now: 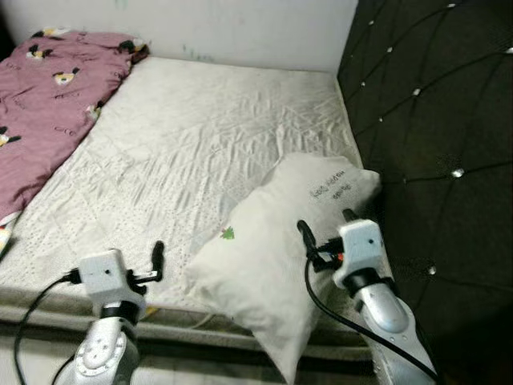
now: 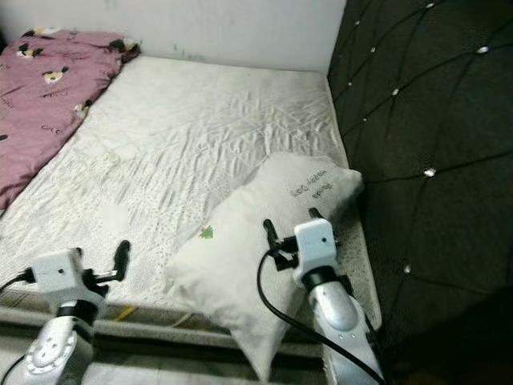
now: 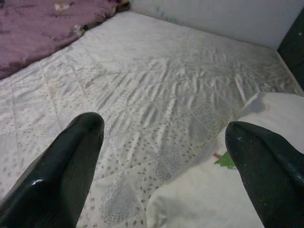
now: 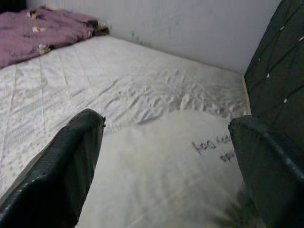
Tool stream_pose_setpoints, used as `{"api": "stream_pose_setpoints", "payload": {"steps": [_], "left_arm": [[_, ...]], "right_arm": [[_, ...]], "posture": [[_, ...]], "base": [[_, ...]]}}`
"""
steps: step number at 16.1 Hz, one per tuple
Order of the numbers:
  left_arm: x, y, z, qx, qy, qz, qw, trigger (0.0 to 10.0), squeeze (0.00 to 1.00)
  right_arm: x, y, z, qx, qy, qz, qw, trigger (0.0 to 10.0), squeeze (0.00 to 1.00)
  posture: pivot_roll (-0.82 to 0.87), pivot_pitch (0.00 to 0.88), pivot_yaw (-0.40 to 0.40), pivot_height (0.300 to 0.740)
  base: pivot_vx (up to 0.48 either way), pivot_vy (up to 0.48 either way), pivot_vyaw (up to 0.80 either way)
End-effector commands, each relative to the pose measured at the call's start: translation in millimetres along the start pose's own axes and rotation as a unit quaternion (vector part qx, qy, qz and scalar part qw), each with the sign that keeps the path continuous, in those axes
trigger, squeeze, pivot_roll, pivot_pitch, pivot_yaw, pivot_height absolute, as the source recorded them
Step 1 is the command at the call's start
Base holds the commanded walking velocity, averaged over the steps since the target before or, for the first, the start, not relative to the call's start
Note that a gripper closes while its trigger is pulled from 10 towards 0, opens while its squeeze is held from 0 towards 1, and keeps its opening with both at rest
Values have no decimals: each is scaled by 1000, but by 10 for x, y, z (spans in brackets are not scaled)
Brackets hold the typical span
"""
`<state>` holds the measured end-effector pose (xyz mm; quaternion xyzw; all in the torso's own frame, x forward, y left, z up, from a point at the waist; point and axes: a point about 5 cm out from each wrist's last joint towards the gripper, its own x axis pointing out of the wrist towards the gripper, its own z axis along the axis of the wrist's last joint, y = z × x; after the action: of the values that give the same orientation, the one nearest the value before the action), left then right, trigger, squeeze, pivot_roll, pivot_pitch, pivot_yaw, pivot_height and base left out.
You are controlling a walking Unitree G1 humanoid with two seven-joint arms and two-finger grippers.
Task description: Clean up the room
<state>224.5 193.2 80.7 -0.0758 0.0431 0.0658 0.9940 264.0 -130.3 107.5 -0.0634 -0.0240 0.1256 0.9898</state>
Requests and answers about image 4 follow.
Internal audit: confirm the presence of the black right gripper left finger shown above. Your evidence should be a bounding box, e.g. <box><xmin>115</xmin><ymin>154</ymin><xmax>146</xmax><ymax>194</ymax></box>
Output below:
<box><xmin>0</xmin><ymin>108</ymin><xmax>107</xmax><ymax>228</ymax></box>

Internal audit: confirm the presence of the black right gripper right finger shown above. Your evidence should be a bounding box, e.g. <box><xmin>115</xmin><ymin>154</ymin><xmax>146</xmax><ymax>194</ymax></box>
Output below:
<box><xmin>228</xmin><ymin>114</ymin><xmax>304</xmax><ymax>228</ymax></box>

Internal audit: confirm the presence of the white pillow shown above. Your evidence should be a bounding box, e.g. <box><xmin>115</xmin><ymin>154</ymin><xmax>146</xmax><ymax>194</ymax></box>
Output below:
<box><xmin>76</xmin><ymin>111</ymin><xmax>267</xmax><ymax>228</ymax></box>

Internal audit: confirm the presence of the dark tufted headboard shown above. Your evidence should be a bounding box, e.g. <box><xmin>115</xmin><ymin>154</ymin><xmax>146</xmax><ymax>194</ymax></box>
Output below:
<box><xmin>243</xmin><ymin>0</ymin><xmax>304</xmax><ymax>153</ymax></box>

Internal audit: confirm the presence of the grey patterned mattress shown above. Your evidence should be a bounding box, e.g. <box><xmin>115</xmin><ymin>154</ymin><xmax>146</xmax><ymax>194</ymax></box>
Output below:
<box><xmin>0</xmin><ymin>35</ymin><xmax>253</xmax><ymax>198</ymax></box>

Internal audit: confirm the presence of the purple cartoon print blanket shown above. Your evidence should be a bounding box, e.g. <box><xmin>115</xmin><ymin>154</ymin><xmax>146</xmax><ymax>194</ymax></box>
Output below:
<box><xmin>0</xmin><ymin>6</ymin><xmax>110</xmax><ymax>70</ymax></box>

